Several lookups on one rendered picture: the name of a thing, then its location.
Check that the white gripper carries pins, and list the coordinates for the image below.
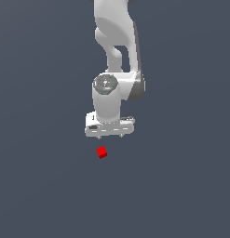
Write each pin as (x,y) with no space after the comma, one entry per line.
(108,128)

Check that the small red cube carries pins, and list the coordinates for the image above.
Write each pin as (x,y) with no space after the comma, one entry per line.
(101,151)

